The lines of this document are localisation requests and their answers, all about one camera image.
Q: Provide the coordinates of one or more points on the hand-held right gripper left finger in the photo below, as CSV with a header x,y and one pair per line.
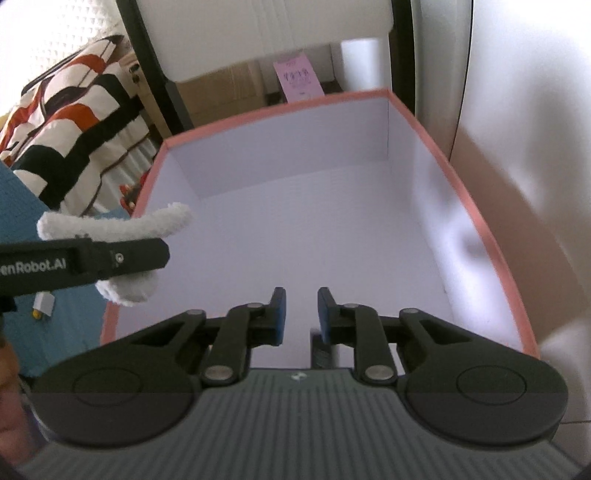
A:
x,y
278,318

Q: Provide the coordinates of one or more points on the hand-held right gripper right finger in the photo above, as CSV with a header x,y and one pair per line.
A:
x,y
325,318

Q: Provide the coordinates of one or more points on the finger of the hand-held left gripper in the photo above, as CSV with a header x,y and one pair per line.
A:
x,y
134,258

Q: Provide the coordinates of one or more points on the pink-rimmed cardboard box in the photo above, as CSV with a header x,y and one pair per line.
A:
x,y
323,221

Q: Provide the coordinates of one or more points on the person's left forearm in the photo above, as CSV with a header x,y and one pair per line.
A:
x,y
9,383

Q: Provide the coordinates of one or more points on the small white block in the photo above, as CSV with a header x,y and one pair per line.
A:
x,y
45,302

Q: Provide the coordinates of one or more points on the blue textured mat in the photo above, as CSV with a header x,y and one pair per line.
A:
x,y
69,334

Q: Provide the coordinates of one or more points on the orange black striped blanket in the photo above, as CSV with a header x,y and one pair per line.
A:
x,y
64,129

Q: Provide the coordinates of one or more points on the light wooden cabinet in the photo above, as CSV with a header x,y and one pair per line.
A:
x,y
221,99

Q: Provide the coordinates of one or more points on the pink paper card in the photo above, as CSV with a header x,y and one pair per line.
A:
x,y
299,79

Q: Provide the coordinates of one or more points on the white panel with black frame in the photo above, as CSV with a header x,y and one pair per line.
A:
x,y
258,32

